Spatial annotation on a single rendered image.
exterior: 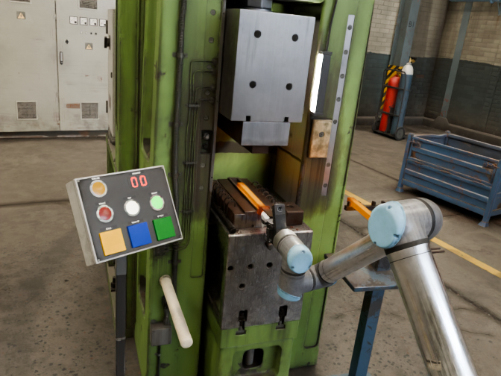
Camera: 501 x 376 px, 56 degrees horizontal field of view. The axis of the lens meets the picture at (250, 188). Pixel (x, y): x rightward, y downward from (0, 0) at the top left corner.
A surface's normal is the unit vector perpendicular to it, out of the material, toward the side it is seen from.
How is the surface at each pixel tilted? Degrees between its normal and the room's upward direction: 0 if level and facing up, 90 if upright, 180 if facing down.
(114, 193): 60
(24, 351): 0
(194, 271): 90
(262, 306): 90
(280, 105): 90
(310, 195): 90
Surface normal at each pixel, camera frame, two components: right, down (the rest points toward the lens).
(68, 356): 0.10, -0.94
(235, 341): 0.33, 0.33
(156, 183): 0.65, -0.22
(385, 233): -0.87, -0.03
